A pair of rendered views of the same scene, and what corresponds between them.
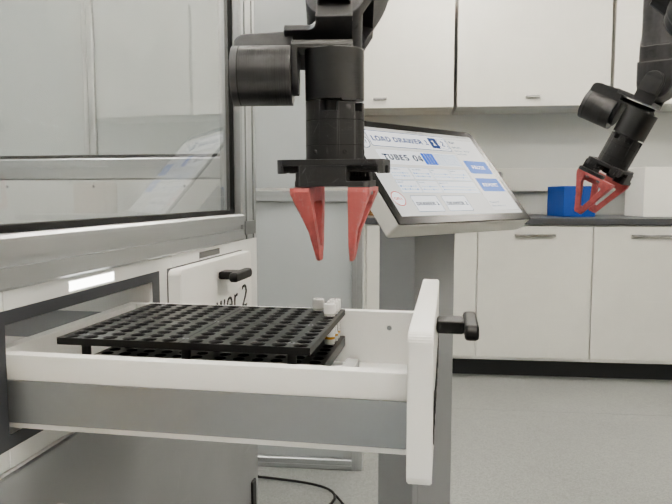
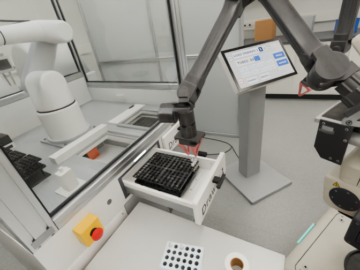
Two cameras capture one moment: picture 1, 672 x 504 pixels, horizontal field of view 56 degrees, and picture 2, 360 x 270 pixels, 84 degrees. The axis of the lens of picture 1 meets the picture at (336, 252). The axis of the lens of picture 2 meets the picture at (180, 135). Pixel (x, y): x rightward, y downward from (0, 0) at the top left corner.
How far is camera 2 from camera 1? 0.47 m
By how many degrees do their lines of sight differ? 33
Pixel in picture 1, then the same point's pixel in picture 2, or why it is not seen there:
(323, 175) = (184, 142)
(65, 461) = not seen: hidden behind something
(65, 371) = (133, 187)
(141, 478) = not seen: hidden behind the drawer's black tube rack
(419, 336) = (194, 203)
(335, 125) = (186, 131)
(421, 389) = (195, 212)
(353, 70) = (189, 118)
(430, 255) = (255, 91)
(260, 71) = (165, 119)
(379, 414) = (190, 210)
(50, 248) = (127, 158)
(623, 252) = not seen: outside the picture
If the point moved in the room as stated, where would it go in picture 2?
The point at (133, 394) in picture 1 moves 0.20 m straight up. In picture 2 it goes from (145, 194) to (132, 152)
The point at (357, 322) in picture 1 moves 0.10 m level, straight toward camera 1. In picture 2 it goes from (203, 160) to (197, 176)
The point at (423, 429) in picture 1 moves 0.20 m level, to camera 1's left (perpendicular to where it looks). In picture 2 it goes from (197, 217) to (143, 208)
